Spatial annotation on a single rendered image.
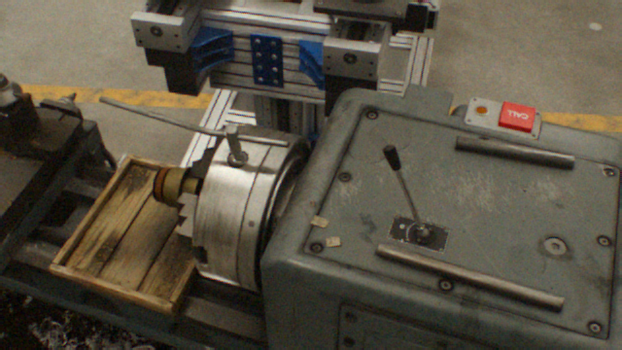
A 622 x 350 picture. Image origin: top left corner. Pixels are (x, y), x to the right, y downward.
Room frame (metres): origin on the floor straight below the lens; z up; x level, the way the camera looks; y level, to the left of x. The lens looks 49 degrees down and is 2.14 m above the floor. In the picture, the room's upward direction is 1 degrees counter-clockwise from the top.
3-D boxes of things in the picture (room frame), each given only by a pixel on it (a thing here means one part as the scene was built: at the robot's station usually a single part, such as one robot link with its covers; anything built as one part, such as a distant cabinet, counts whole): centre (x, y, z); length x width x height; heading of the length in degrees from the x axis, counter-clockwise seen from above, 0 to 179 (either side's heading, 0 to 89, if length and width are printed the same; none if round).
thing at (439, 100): (0.95, -0.24, 1.24); 0.09 x 0.08 x 0.03; 69
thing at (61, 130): (1.13, 0.63, 0.99); 0.20 x 0.10 x 0.05; 69
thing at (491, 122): (0.90, -0.38, 1.23); 0.13 x 0.08 x 0.05; 69
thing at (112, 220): (0.94, 0.35, 0.89); 0.36 x 0.30 x 0.04; 159
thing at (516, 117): (0.89, -0.40, 1.26); 0.06 x 0.06 x 0.02; 69
